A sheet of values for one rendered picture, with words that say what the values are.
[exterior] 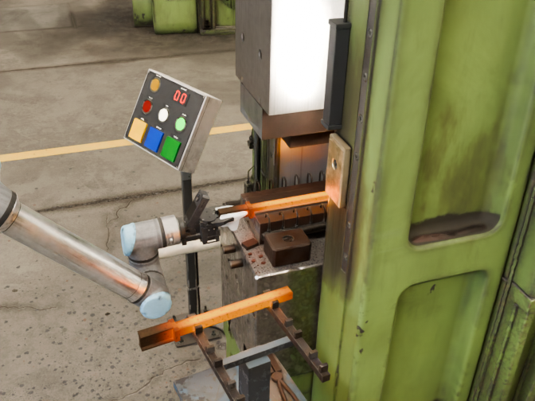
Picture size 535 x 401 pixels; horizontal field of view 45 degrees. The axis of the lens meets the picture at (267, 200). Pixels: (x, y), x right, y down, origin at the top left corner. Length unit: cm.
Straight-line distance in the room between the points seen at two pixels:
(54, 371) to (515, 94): 213
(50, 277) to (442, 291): 213
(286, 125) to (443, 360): 88
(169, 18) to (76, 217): 335
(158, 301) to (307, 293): 45
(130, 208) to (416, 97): 267
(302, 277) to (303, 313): 15
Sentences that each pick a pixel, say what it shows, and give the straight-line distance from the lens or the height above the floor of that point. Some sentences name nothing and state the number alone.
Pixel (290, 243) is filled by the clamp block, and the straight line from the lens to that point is 186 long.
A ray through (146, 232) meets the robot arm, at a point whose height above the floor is 100.
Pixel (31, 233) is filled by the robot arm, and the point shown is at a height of 116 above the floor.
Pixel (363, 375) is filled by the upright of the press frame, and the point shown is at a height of 71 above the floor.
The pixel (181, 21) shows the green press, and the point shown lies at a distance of 677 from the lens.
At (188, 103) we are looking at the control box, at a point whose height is 116.
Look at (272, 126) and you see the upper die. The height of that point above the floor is 131.
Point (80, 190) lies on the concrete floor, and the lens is 410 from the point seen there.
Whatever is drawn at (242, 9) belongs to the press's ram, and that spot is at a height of 158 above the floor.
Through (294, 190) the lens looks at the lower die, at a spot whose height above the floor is 99.
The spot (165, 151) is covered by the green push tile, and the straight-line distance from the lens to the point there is 231.
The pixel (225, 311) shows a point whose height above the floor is 98.
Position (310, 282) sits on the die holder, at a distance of 193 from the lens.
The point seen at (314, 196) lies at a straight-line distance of 202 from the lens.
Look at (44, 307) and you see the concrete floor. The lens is 326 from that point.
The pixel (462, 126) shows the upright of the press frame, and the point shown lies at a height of 142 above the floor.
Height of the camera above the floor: 207
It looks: 32 degrees down
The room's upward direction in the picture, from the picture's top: 2 degrees clockwise
